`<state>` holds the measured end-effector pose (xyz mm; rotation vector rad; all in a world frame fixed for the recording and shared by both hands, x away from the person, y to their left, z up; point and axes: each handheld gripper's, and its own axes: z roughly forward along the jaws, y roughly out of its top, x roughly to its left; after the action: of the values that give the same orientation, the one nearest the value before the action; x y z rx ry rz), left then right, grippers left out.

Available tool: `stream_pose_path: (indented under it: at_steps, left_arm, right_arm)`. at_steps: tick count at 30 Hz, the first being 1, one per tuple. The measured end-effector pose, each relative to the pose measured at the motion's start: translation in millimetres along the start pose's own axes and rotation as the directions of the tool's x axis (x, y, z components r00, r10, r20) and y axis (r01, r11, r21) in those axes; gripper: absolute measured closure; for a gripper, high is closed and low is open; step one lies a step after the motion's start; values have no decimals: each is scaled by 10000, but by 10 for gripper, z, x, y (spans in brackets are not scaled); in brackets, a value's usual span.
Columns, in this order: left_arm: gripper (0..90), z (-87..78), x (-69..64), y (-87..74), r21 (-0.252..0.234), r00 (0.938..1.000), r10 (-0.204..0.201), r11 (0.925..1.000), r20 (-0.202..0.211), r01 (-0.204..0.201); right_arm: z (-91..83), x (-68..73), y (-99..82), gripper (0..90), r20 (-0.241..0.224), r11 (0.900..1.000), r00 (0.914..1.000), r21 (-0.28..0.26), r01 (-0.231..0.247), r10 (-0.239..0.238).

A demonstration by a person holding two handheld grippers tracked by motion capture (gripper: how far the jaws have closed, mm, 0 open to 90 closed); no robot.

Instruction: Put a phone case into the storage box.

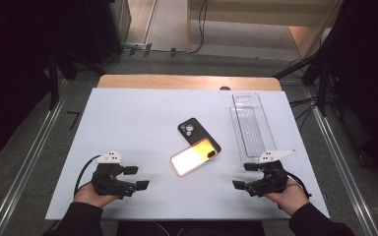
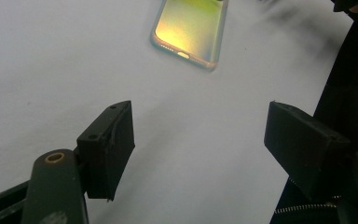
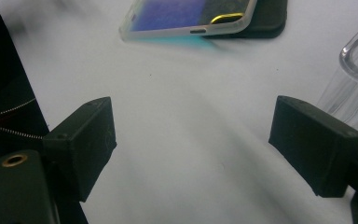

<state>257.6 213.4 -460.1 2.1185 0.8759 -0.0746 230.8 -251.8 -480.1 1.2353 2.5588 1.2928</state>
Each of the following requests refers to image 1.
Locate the black curtain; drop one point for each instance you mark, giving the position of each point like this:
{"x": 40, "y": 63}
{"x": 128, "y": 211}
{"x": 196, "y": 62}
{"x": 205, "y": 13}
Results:
{"x": 367, "y": 65}
{"x": 19, "y": 65}

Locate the person's right hand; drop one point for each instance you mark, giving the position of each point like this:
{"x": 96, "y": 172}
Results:
{"x": 290, "y": 200}

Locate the iridescent orange phone case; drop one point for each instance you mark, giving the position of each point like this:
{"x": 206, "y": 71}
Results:
{"x": 190, "y": 159}

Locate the light wooden shelf unit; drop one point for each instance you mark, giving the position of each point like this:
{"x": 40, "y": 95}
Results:
{"x": 259, "y": 13}

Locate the aluminium floor rail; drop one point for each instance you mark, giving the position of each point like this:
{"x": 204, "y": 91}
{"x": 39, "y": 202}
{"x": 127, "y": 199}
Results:
{"x": 26, "y": 167}
{"x": 344, "y": 170}

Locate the black phone case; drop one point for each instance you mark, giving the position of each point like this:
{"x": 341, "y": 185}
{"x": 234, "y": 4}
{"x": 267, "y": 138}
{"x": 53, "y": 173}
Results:
{"x": 195, "y": 129}

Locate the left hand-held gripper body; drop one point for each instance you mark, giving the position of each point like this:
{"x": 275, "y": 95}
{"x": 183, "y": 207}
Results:
{"x": 106, "y": 180}

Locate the black table grommet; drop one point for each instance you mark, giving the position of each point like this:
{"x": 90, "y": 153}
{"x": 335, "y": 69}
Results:
{"x": 225, "y": 88}

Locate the wooden table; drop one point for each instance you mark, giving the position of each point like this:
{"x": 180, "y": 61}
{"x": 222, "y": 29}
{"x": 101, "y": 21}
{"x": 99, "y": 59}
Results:
{"x": 177, "y": 82}

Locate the person's left hand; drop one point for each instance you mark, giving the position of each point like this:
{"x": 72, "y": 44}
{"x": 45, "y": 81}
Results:
{"x": 90, "y": 198}

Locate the black stand leg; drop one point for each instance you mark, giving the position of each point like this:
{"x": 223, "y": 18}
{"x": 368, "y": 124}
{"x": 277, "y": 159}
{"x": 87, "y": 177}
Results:
{"x": 308, "y": 64}

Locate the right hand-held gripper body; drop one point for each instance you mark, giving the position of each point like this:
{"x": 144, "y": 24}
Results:
{"x": 270, "y": 182}

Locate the clear plastic tray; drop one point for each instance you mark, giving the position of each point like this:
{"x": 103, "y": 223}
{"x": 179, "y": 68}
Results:
{"x": 252, "y": 128}

